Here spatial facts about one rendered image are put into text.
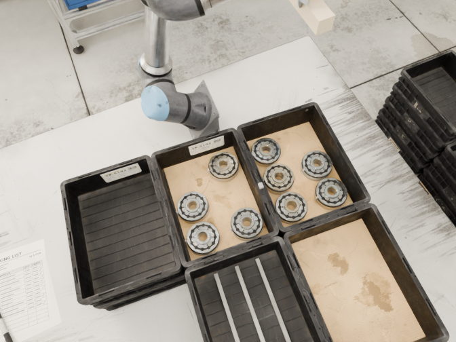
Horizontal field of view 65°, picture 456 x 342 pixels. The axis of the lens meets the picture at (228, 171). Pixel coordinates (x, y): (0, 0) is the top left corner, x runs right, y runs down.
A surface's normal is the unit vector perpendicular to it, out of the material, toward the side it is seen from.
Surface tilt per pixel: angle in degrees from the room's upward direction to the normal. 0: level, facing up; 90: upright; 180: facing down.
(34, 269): 0
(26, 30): 0
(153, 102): 50
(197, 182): 0
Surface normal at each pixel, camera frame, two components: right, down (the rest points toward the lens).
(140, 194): -0.04, -0.44
